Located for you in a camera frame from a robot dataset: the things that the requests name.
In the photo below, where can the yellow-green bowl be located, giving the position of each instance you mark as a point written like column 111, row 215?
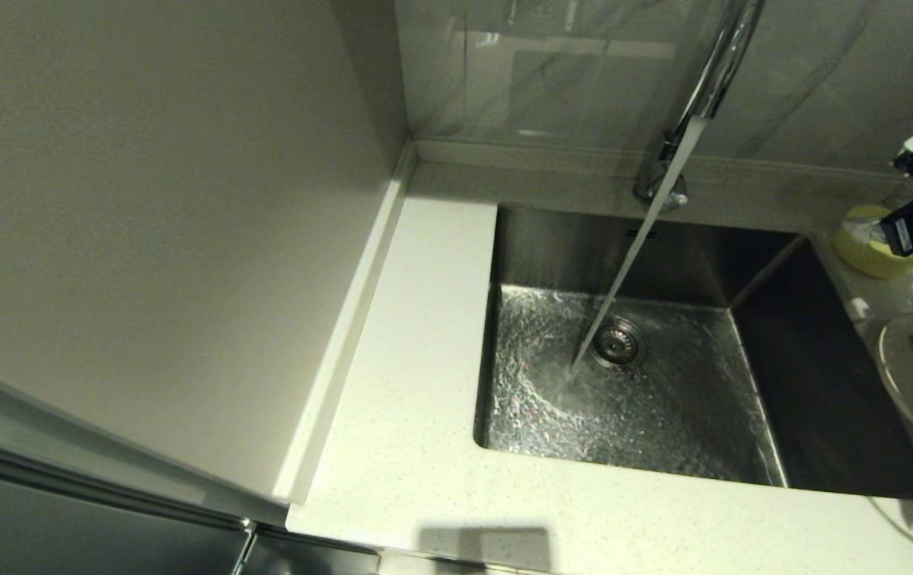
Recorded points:
column 863, row 259

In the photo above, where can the chrome faucet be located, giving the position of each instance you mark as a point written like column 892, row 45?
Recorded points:
column 716, row 80

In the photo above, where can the stainless steel sink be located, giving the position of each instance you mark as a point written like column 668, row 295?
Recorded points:
column 823, row 415

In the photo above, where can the round metal drain strainer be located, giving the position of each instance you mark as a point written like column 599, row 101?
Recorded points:
column 620, row 343

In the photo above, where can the white counter upstand strip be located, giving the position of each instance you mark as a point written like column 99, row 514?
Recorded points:
column 344, row 335

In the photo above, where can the grey cabinet door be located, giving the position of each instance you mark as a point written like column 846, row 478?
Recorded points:
column 65, row 527

